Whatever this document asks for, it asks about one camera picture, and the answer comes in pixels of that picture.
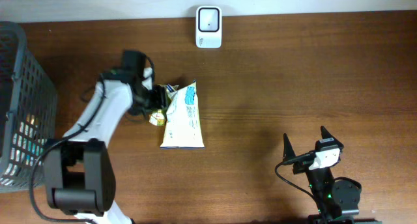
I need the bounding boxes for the cream snack bag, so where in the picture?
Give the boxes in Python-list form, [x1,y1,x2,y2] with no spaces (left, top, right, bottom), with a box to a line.
[160,81,205,149]

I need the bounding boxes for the green snack stick packet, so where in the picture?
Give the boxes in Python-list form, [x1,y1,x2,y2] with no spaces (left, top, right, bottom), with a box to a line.
[149,84,179,126]

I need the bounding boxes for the dark grey plastic basket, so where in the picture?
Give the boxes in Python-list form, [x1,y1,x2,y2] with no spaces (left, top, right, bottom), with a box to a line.
[1,21,57,193]

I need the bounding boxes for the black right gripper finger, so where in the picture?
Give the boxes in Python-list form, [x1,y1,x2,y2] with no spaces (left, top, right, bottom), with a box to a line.
[283,133,296,160]
[321,126,344,148]

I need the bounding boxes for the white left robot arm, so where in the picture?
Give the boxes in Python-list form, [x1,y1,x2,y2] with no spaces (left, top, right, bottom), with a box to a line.
[38,50,168,223]

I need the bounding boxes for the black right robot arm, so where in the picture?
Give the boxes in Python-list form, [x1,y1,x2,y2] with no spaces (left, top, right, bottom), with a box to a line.
[276,126,362,223]

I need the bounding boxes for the white barcode scanner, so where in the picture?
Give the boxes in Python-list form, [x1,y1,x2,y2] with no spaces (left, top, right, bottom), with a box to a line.
[195,6,222,49]

